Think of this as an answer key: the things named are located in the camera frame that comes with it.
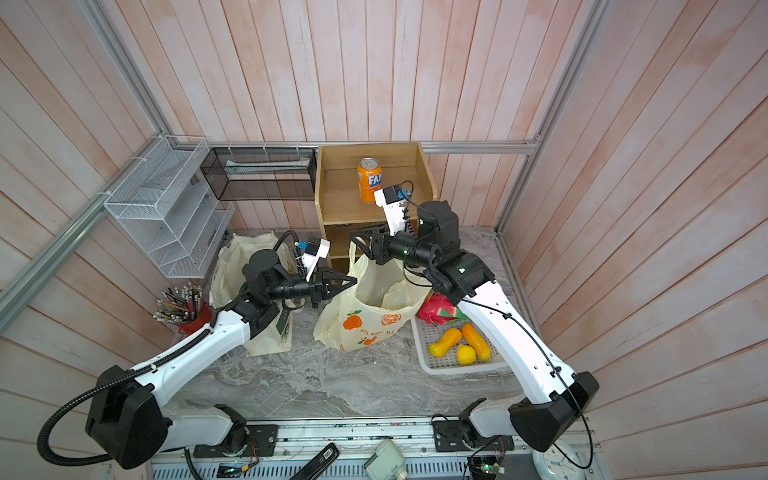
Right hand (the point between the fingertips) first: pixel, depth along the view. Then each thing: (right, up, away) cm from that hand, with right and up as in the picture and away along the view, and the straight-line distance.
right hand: (353, 235), depth 62 cm
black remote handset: (-8, -53, +6) cm, 53 cm away
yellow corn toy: (+23, -31, +23) cm, 45 cm away
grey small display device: (+7, -51, +4) cm, 52 cm away
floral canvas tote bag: (-37, -11, +20) cm, 43 cm away
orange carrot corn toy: (+35, -31, +23) cm, 52 cm away
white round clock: (+48, -53, +7) cm, 72 cm away
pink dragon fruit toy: (+23, -21, +26) cm, 40 cm away
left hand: (0, -11, +4) cm, 12 cm away
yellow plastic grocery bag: (+5, -18, +30) cm, 35 cm away
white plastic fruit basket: (+31, -27, +30) cm, 51 cm away
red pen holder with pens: (-51, -19, +23) cm, 59 cm away
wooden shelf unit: (-7, +16, +27) cm, 32 cm away
